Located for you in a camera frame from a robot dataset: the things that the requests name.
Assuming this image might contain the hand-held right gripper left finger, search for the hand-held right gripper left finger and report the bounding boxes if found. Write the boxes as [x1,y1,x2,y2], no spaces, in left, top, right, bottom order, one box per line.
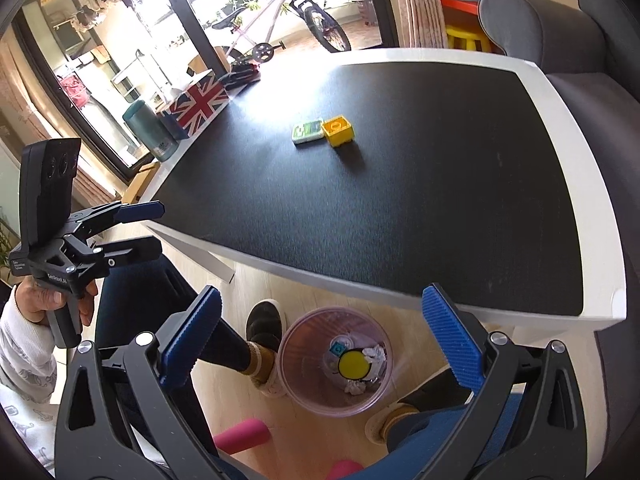
[54,285,223,480]

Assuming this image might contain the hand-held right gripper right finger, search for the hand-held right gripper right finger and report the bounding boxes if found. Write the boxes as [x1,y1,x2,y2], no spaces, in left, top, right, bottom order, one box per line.
[421,283,588,480]

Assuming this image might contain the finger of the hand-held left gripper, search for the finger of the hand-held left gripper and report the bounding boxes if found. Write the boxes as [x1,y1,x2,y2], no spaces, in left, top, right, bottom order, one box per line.
[65,200,166,243]
[75,237,163,278]

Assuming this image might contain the pink waste bin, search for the pink waste bin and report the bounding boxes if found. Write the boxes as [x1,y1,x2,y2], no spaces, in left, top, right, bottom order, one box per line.
[277,306,396,418]

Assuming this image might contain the person's left forearm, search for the person's left forearm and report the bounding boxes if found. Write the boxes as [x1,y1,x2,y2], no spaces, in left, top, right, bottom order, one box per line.
[0,302,66,466]

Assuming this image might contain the person's left hand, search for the person's left hand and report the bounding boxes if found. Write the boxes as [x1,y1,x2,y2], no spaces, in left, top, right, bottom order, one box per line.
[10,281,99,327]

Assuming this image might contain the cardboard box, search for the cardboard box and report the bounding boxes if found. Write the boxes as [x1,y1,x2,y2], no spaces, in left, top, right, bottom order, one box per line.
[122,161,162,204]

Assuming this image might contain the person's left black shoe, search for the person's left black shoe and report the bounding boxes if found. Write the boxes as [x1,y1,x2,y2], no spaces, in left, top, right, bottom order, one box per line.
[246,299,296,400]

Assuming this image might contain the green thermos flask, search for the green thermos flask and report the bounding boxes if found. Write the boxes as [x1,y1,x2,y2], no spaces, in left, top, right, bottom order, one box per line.
[122,99,180,162]

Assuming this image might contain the person's right leg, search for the person's right leg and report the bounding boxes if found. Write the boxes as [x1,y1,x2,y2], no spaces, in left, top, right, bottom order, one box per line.
[385,365,523,480]

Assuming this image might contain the pink bag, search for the pink bag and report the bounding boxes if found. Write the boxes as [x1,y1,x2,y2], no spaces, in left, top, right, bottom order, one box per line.
[59,74,92,109]

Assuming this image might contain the pink foam cylinder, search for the pink foam cylinder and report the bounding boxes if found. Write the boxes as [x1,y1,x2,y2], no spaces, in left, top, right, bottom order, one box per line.
[327,459,366,480]
[212,417,272,457]

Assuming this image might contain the flag print tissue box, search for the flag print tissue box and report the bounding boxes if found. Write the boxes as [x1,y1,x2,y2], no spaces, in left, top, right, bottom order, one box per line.
[157,71,232,140]

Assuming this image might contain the white shelf rack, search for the white shelf rack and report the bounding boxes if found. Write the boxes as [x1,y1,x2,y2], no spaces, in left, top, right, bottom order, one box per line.
[111,49,167,107]

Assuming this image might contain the green kitchen timer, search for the green kitchen timer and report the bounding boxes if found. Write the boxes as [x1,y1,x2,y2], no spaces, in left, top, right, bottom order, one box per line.
[292,117,326,147]

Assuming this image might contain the yellow toy block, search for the yellow toy block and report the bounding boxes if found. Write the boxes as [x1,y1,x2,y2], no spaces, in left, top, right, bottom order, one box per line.
[321,116,357,149]

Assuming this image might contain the green balcony plants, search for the green balcony plants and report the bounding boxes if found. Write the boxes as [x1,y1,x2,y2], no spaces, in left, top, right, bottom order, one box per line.
[220,0,263,18]

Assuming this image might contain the pink and white bicycle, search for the pink and white bicycle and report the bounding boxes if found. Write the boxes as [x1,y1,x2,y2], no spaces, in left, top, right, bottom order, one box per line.
[210,0,352,68]

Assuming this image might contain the yellow plastic stool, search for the yellow plastic stool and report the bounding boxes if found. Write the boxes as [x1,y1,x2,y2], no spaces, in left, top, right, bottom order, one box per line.
[445,25,493,53]

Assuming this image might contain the grey sofa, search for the grey sofa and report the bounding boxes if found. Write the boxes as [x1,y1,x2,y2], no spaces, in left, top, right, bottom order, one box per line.
[477,0,640,441]

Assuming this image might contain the orange kids table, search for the orange kids table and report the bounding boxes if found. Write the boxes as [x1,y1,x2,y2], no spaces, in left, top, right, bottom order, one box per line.
[440,0,483,28]

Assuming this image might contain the pink patterned curtain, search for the pink patterned curtain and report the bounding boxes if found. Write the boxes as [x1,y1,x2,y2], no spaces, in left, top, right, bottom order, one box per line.
[390,0,448,51]

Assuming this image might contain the black window frame post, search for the black window frame post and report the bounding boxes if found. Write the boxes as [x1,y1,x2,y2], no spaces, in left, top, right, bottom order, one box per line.
[360,0,401,48]
[167,0,236,81]

